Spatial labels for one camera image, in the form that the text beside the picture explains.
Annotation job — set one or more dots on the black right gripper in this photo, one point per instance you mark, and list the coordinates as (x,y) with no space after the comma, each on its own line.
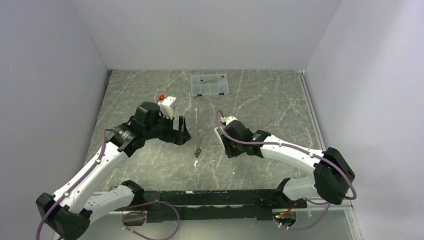
(230,152)

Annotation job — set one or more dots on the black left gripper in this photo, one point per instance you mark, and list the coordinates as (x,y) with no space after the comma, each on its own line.
(178,137)

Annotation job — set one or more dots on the white remote control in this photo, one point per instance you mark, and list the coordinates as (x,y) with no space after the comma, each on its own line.
(219,136)

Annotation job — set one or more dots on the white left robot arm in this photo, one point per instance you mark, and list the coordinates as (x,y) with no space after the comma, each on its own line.
(71,209)

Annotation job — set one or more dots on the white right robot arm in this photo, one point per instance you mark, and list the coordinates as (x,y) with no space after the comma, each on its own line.
(330,176)

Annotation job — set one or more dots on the clear plastic organizer box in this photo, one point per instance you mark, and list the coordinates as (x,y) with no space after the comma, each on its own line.
(209,85)

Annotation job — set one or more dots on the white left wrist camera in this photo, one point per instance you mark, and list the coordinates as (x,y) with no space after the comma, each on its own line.
(167,105)

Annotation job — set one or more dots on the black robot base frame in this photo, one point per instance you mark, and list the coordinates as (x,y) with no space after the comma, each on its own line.
(170,205)

